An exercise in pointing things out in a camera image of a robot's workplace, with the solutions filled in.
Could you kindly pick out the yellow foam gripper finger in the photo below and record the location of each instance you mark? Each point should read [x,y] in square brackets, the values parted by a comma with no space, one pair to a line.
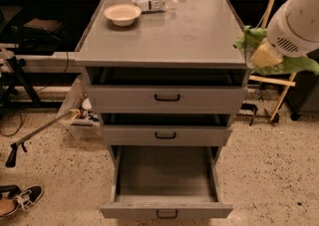
[265,56]

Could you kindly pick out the green rice chip bag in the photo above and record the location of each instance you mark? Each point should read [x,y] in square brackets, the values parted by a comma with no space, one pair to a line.
[251,38]

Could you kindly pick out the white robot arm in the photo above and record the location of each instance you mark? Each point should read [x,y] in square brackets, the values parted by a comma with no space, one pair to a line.
[292,32]

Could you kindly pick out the grey drawer cabinet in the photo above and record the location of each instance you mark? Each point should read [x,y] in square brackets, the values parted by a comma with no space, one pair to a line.
[189,45]

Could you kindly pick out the grey top drawer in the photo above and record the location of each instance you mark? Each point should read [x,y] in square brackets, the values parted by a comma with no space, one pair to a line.
[159,99]

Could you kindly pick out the grey drawer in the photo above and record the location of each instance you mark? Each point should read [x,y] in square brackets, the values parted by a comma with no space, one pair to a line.
[167,129]
[165,182]
[159,99]

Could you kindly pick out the grey middle drawer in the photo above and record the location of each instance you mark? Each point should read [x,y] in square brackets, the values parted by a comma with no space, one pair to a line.
[167,129]

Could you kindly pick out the grey bottom drawer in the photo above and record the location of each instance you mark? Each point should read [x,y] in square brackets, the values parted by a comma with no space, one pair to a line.
[165,182]

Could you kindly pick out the clear plastic water bottle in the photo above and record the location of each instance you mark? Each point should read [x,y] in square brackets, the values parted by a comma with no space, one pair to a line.
[149,6]

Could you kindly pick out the white paper bowl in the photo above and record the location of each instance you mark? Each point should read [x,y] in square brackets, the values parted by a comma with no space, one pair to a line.
[123,15]

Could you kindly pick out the clear plastic storage bin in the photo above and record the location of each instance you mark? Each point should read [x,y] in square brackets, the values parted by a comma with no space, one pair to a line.
[81,121]

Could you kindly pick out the long reacher grabber tool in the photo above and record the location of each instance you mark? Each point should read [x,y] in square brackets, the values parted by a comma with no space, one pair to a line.
[11,160]

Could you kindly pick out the black box on shelf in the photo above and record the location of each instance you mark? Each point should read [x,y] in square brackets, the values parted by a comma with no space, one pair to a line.
[40,26]

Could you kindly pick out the black metal stand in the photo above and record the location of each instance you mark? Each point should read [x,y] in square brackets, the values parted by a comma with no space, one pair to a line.
[18,71]

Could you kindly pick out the black and white sneaker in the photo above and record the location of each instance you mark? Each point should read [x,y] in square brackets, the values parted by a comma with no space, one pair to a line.
[13,198]

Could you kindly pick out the wooden easel frame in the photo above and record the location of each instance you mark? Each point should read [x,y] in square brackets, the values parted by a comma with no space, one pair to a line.
[274,116]

